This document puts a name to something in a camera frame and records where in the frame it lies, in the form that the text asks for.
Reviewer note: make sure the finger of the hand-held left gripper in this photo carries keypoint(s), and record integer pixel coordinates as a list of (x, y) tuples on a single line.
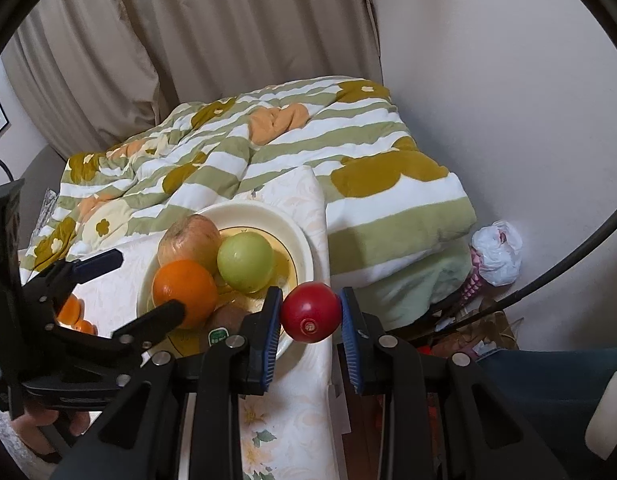
[(101, 261), (158, 317)]

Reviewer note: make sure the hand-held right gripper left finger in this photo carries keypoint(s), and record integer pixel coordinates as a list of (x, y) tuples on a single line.
[(271, 340)]

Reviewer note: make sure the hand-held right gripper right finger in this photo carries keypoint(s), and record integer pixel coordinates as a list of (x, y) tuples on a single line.
[(351, 345)]

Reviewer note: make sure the orange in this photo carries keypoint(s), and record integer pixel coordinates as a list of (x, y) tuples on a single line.
[(70, 310), (186, 287)]

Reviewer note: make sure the red cherry tomato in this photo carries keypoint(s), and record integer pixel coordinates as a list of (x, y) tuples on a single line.
[(308, 310)]

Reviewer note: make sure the brown kiwi with green sticker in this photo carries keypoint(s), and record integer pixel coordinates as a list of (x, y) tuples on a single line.
[(228, 317)]

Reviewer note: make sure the yellow-brown apple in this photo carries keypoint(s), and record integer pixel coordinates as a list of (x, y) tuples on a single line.
[(188, 242)]

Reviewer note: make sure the green apple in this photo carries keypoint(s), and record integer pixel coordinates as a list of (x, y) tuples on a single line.
[(246, 260)]

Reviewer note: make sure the cream bowl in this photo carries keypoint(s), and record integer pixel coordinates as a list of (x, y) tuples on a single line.
[(288, 240)]

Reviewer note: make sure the person's left hand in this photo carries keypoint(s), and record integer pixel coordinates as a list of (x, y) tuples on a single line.
[(31, 425)]

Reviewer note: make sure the small tangerine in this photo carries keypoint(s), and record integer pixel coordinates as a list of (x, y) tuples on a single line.
[(86, 327)]

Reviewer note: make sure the white floral tablecloth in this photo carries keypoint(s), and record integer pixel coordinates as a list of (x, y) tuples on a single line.
[(298, 410)]

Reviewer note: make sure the grey patterned pillow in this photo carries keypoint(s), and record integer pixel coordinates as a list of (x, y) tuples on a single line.
[(46, 210)]

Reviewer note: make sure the light green bedsheet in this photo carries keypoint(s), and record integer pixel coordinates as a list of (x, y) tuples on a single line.
[(413, 290)]

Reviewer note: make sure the grey upholstered headboard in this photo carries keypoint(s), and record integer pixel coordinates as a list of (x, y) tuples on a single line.
[(38, 170)]

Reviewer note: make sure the pink studded object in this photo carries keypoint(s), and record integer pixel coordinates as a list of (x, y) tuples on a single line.
[(472, 280)]

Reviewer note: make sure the brown paper bag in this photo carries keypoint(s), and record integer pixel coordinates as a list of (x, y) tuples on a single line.
[(488, 330)]

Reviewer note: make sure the white plastic bag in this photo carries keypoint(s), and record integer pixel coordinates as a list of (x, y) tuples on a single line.
[(498, 255)]

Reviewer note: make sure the person's dark trouser leg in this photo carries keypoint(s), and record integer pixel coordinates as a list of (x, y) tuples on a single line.
[(538, 400)]

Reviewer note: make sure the green striped floral blanket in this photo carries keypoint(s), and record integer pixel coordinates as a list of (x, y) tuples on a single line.
[(338, 130)]

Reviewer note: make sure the beige curtain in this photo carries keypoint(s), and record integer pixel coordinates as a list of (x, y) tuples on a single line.
[(213, 25)]

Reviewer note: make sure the white plastic object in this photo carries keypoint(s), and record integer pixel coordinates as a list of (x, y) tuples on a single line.
[(608, 415)]

